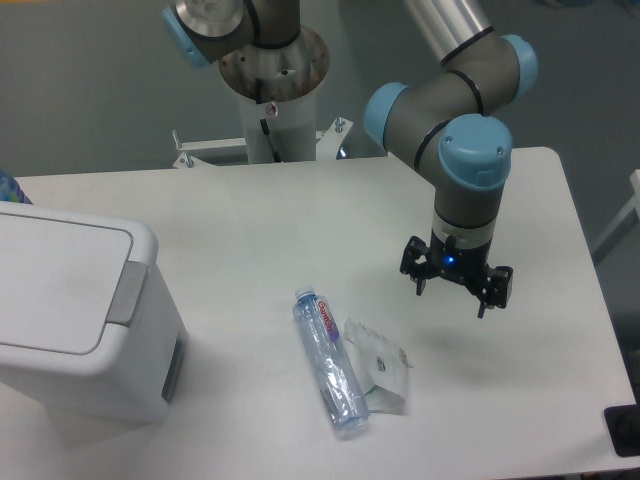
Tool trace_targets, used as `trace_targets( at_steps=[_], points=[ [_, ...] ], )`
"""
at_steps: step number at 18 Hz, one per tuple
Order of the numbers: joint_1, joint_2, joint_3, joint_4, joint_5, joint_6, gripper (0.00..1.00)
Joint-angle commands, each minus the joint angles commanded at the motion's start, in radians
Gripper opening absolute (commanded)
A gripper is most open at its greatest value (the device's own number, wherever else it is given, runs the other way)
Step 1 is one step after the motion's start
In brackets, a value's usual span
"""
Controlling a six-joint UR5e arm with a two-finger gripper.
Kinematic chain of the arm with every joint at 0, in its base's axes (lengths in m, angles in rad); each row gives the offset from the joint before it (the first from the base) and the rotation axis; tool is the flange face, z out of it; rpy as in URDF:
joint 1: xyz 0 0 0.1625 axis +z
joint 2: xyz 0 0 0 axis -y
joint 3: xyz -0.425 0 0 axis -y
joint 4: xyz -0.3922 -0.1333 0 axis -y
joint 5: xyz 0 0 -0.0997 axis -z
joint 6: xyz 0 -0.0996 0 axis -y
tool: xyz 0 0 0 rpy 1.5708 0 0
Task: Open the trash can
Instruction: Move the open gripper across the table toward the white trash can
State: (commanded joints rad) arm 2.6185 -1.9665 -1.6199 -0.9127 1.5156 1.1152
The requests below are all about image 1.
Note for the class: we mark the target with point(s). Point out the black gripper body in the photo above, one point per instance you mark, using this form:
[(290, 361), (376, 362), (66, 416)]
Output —
[(466, 267)]

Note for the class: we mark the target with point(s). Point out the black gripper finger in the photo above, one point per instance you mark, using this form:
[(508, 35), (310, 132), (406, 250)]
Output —
[(416, 263), (493, 288)]

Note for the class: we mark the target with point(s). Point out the white push-lid trash can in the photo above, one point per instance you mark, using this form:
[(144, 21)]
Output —
[(88, 323)]

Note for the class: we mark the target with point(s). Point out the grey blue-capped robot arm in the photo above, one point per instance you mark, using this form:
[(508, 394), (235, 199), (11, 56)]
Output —
[(445, 130)]

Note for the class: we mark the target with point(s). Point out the crumpled white paper wrapper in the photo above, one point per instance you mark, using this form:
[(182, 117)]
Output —
[(381, 368)]

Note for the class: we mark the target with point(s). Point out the clear plastic water bottle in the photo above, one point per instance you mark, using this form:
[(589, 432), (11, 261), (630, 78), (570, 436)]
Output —
[(330, 364)]

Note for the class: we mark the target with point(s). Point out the black device table corner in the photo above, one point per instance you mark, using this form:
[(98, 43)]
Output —
[(623, 426)]

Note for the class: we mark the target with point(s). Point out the blue patterned object left edge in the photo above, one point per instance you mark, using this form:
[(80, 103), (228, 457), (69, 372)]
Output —
[(10, 190)]

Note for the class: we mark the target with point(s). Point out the white pedestal base frame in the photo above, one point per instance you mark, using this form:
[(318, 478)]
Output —
[(328, 146)]

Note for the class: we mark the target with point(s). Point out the white frame right edge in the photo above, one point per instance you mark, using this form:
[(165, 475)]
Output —
[(620, 226)]

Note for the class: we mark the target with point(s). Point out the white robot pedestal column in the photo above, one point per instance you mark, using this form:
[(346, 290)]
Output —
[(276, 90)]

